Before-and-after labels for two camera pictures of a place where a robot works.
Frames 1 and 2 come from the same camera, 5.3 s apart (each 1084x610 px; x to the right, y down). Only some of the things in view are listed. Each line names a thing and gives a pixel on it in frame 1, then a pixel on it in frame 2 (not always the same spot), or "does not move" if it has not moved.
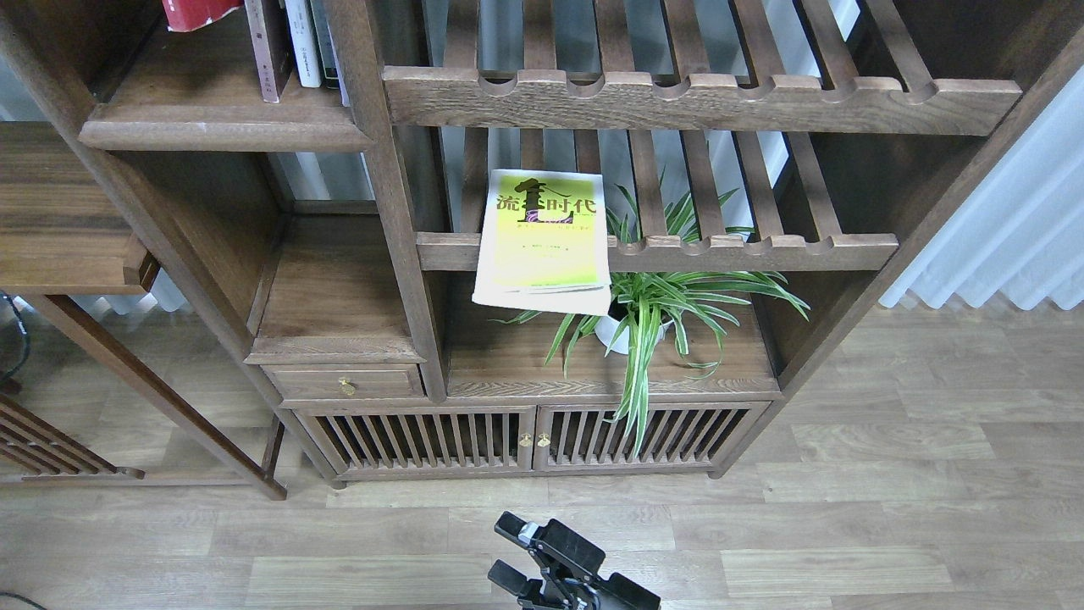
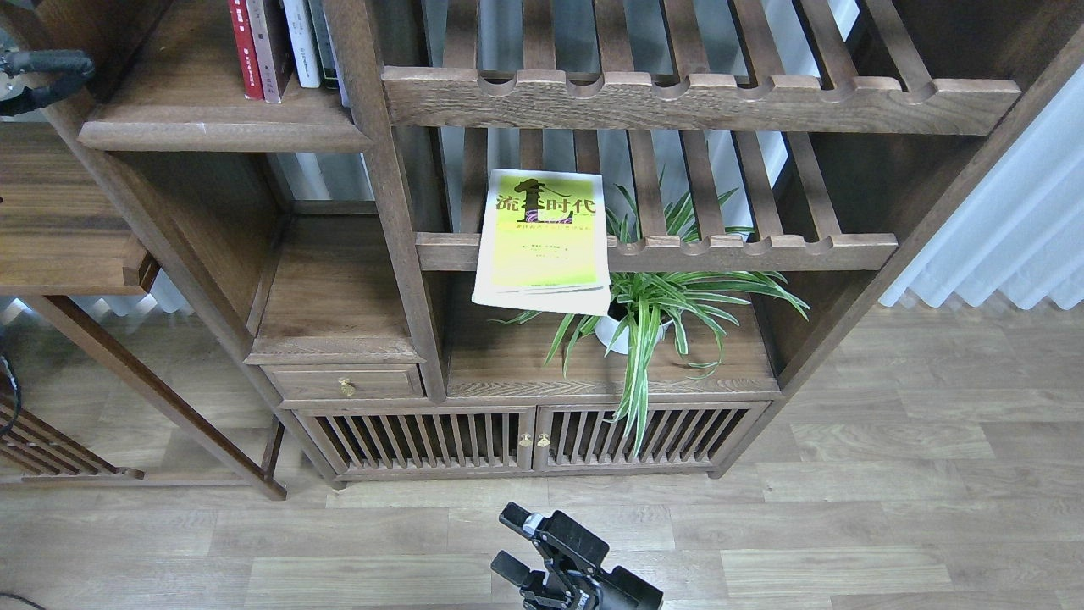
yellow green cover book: (543, 243) does not move
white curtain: (1020, 233) does not move
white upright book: (305, 41) does not move
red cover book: (182, 15) → (252, 77)
